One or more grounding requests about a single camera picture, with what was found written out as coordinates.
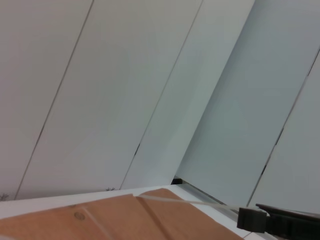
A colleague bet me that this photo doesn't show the brown cardboard box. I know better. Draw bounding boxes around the brown cardboard box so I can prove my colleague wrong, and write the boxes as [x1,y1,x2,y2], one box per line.
[0,187,245,240]

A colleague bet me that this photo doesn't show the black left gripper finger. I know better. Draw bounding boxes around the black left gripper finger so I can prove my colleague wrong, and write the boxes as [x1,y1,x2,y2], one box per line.
[236,207,320,240]
[255,203,320,221]

